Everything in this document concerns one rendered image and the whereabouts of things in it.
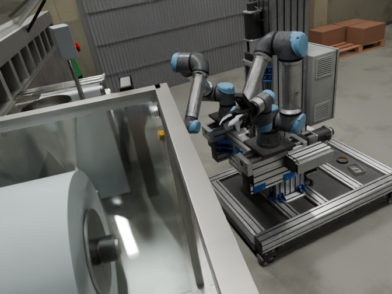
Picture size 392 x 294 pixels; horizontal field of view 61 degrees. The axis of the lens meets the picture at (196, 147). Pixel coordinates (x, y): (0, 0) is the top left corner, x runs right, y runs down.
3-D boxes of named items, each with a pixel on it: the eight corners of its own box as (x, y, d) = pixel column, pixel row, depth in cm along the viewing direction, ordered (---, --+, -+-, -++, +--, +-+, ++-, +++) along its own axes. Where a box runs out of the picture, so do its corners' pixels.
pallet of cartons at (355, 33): (351, 39, 646) (353, 17, 626) (385, 45, 584) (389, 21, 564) (305, 52, 614) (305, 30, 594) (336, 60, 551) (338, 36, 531)
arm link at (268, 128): (255, 123, 168) (254, 104, 163) (275, 128, 161) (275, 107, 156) (247, 130, 163) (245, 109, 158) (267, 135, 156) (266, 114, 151)
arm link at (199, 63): (217, 58, 197) (200, 136, 189) (200, 58, 202) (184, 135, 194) (209, 48, 187) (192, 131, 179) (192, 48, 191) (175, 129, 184)
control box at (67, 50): (84, 56, 106) (74, 23, 101) (63, 62, 103) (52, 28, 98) (79, 53, 111) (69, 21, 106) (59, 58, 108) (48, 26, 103)
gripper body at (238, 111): (247, 130, 140) (261, 119, 147) (242, 112, 136) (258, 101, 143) (232, 129, 145) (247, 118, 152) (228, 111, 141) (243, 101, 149)
